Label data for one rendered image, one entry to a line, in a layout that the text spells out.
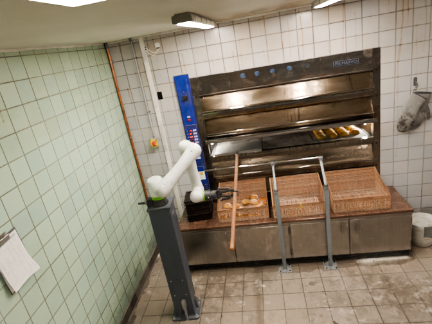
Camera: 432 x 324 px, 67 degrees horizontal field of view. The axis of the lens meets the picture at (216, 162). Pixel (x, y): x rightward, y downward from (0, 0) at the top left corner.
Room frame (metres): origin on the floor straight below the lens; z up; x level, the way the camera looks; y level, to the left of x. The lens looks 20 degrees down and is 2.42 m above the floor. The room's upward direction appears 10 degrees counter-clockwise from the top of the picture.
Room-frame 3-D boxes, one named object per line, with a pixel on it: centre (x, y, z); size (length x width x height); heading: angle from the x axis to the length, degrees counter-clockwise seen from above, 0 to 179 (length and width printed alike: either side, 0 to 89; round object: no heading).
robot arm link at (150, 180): (2.58, 0.53, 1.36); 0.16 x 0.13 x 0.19; 28
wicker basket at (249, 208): (3.33, -0.22, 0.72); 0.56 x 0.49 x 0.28; 81
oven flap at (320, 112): (3.48, -0.83, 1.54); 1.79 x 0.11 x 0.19; 80
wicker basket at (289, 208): (3.21, -0.81, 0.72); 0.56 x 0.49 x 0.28; 80
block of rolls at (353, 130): (3.81, -1.48, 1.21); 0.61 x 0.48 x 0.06; 170
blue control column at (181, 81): (4.57, 0.05, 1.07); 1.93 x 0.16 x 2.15; 170
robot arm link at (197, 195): (2.65, 0.21, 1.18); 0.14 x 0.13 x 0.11; 81
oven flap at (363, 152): (3.48, -0.83, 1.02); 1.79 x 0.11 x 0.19; 80
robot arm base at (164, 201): (2.60, 0.59, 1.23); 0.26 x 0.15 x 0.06; 84
